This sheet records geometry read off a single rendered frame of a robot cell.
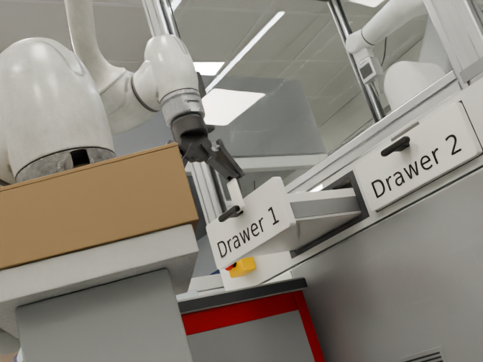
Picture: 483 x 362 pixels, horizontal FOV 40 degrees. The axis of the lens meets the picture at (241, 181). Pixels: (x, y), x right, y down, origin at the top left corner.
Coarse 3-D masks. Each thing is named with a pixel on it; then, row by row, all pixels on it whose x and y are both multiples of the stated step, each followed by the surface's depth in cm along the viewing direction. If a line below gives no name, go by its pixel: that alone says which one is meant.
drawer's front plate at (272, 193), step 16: (256, 192) 140; (272, 192) 135; (256, 208) 140; (272, 208) 135; (288, 208) 133; (208, 224) 155; (224, 224) 150; (240, 224) 145; (272, 224) 136; (288, 224) 132; (224, 240) 150; (240, 240) 145; (256, 240) 140; (224, 256) 150; (240, 256) 146
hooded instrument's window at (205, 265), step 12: (192, 180) 246; (192, 192) 243; (204, 228) 240; (204, 240) 238; (204, 252) 235; (204, 264) 233; (192, 276) 229; (0, 336) 291; (12, 336) 277; (0, 348) 292; (12, 348) 278; (0, 360) 293; (12, 360) 278
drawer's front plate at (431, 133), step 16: (448, 112) 125; (464, 112) 124; (416, 128) 131; (432, 128) 128; (448, 128) 125; (464, 128) 122; (416, 144) 131; (432, 144) 128; (448, 144) 125; (464, 144) 123; (368, 160) 142; (384, 160) 138; (400, 160) 135; (416, 160) 132; (432, 160) 128; (448, 160) 125; (464, 160) 123; (368, 176) 142; (384, 176) 138; (416, 176) 132; (432, 176) 129; (368, 192) 142; (400, 192) 135
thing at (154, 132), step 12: (132, 72) 249; (156, 120) 246; (132, 132) 237; (144, 132) 240; (156, 132) 243; (168, 132) 246; (120, 144) 232; (132, 144) 235; (144, 144) 238; (156, 144) 241; (120, 156) 230; (204, 276) 229; (216, 276) 232; (192, 288) 224; (204, 288) 227; (216, 288) 230
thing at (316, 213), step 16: (304, 192) 140; (320, 192) 142; (336, 192) 145; (352, 192) 148; (304, 208) 138; (320, 208) 140; (336, 208) 143; (352, 208) 145; (304, 224) 141; (320, 224) 145; (336, 224) 151; (272, 240) 146; (288, 240) 152; (304, 240) 157
